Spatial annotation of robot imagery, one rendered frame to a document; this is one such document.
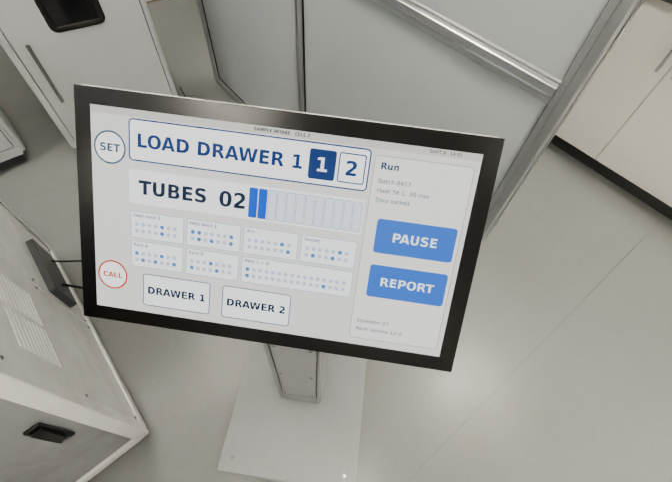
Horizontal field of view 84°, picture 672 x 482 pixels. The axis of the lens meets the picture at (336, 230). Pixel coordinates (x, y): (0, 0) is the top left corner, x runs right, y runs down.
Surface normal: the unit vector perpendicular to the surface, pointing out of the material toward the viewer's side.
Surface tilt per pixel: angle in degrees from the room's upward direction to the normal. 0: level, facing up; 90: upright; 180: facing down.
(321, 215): 50
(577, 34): 90
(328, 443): 3
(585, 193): 0
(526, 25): 90
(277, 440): 3
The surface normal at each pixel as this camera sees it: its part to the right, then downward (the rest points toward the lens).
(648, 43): -0.79, 0.48
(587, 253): 0.04, -0.58
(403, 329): -0.07, 0.24
